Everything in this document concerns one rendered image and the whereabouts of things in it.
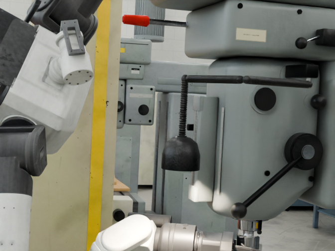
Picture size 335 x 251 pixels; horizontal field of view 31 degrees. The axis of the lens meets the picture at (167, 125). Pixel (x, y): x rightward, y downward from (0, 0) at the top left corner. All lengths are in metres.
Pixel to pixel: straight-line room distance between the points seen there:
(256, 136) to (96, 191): 1.86
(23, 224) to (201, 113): 0.42
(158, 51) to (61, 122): 9.23
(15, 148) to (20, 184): 0.07
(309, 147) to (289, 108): 0.08
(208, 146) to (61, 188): 1.78
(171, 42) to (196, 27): 9.40
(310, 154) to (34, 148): 0.55
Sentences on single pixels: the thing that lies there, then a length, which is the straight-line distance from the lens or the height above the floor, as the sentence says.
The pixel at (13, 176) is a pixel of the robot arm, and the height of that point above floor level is 1.37.
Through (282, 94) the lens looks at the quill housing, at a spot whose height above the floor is 1.56.
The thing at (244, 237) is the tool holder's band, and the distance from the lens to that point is 1.26.
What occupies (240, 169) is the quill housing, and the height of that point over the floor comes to 1.42.
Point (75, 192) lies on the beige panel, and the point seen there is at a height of 1.06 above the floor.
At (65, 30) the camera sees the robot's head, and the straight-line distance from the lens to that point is 1.34.
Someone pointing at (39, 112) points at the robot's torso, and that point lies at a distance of 1.35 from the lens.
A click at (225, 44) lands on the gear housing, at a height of 1.65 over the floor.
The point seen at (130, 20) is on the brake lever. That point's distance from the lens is 1.26.
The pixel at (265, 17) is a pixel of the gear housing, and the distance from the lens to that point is 1.13.
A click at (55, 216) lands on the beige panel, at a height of 0.94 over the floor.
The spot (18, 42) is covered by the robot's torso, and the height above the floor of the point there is 1.65.
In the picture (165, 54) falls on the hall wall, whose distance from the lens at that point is 10.60.
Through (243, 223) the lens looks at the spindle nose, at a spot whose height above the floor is 1.29.
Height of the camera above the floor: 1.55
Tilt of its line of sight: 3 degrees down
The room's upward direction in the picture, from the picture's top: 3 degrees clockwise
